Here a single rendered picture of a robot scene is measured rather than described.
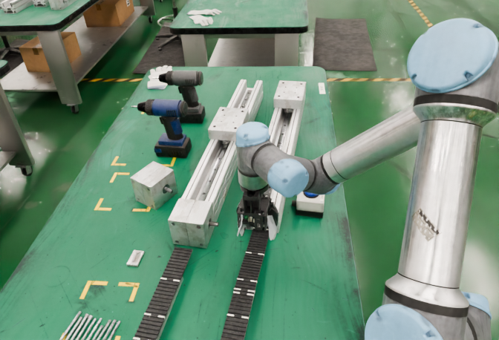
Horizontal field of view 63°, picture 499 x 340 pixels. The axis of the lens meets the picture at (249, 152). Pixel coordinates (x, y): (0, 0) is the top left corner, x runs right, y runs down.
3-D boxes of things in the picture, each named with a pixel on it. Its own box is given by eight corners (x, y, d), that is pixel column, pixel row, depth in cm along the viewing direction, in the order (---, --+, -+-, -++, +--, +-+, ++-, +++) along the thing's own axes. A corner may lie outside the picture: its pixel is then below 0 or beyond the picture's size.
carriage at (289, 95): (301, 115, 159) (302, 100, 155) (273, 113, 161) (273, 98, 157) (305, 96, 172) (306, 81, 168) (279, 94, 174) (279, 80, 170)
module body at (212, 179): (215, 225, 121) (212, 204, 116) (183, 221, 123) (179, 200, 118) (263, 97, 184) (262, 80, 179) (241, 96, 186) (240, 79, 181)
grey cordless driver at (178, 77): (205, 124, 167) (199, 75, 155) (158, 123, 170) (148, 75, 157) (208, 114, 174) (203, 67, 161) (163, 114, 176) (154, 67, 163)
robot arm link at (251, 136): (249, 143, 85) (227, 126, 91) (250, 183, 92) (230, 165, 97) (278, 131, 89) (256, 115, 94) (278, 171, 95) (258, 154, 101)
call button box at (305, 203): (322, 218, 121) (324, 203, 118) (289, 214, 123) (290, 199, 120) (324, 200, 128) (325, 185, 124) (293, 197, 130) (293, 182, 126)
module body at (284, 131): (278, 233, 117) (278, 211, 112) (244, 229, 119) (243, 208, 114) (305, 100, 180) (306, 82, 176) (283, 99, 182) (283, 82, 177)
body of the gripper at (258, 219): (237, 229, 103) (234, 193, 96) (244, 206, 110) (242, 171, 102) (266, 233, 101) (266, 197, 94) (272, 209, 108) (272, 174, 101)
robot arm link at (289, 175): (326, 171, 87) (293, 148, 94) (292, 165, 79) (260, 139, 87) (309, 203, 89) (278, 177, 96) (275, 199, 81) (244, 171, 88)
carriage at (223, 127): (240, 148, 143) (238, 131, 139) (209, 145, 145) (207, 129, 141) (249, 124, 155) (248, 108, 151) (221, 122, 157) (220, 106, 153)
